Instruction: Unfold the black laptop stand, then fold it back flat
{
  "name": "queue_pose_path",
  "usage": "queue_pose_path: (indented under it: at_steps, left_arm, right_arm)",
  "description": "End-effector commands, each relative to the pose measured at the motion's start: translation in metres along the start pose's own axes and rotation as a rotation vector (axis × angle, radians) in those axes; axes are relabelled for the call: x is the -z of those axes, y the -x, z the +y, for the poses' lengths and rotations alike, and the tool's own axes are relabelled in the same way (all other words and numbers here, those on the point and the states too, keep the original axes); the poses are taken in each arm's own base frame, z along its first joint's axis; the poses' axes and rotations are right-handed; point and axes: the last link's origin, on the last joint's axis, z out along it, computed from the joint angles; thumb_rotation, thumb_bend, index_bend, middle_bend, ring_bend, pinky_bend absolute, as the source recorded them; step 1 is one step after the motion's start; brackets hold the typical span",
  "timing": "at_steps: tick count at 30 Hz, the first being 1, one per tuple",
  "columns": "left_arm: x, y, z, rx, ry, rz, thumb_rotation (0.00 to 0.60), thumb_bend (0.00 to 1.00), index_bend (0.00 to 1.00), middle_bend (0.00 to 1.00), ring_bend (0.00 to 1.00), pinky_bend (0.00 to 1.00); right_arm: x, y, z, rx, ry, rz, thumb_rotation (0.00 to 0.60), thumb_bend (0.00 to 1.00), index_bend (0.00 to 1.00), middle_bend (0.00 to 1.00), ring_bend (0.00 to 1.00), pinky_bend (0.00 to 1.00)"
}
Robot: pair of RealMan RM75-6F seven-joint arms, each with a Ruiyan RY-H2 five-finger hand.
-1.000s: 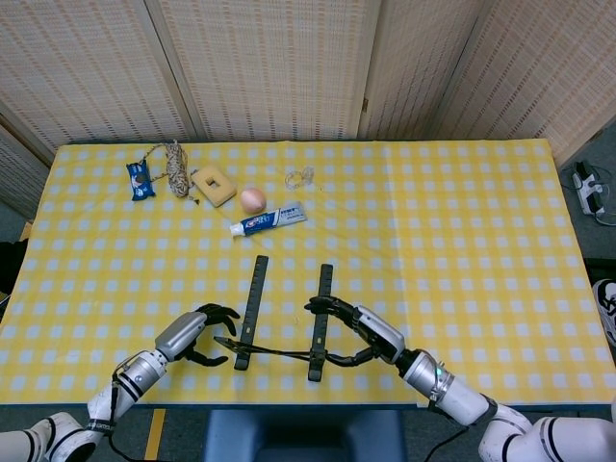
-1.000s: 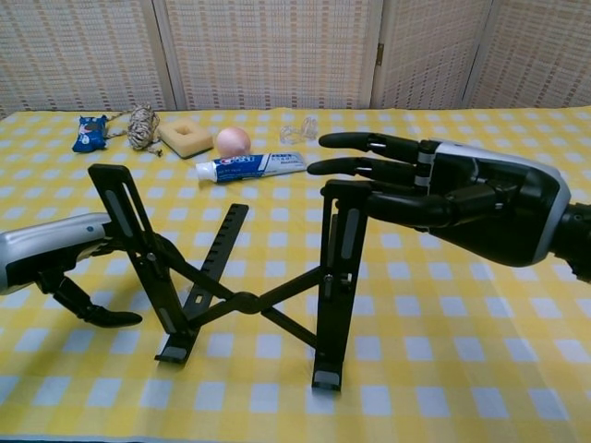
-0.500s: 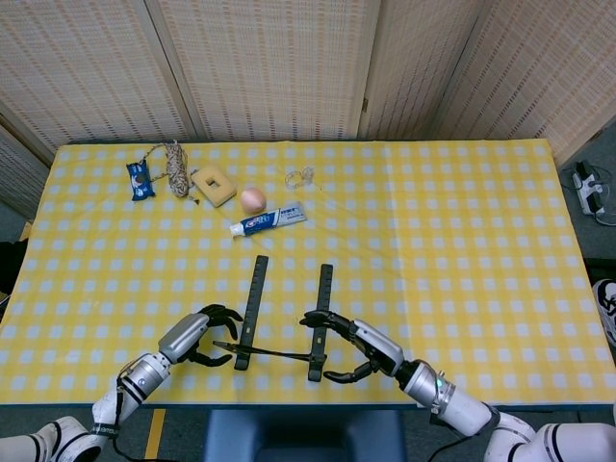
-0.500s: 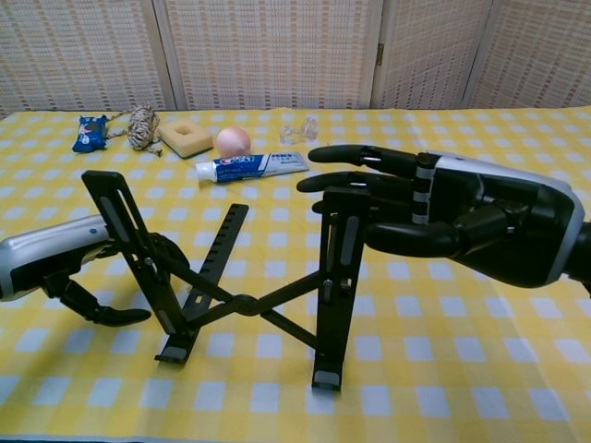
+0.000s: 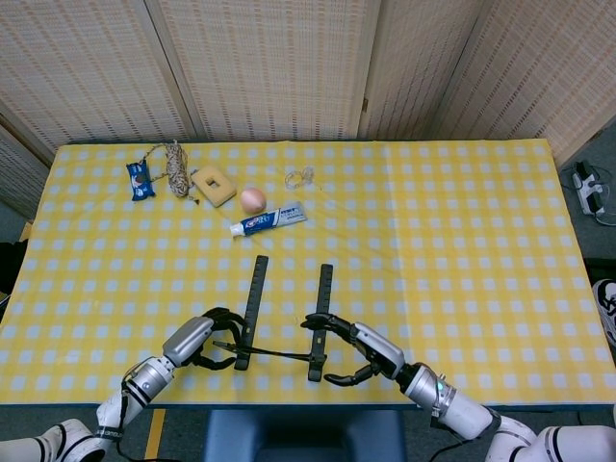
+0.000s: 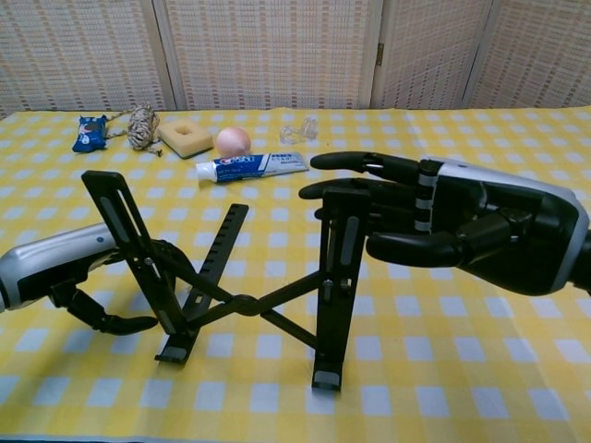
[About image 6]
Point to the clear plastic clip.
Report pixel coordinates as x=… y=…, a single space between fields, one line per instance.
x=297 y=134

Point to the black folding stand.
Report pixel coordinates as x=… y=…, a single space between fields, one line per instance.
x=244 y=306

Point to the blue cookie packet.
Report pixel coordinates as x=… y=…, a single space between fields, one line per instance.
x=88 y=136

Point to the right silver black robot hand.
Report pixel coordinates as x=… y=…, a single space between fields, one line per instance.
x=498 y=231

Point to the yellow white checkered tablecloth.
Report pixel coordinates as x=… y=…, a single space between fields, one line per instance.
x=461 y=360

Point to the blue white toothpaste tube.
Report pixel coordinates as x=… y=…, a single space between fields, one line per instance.
x=249 y=166

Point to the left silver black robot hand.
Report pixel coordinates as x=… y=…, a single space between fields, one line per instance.
x=55 y=254

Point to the woven folding screen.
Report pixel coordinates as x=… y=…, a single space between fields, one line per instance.
x=268 y=51

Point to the yellow sponge with hole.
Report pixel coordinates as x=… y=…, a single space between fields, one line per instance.
x=184 y=140

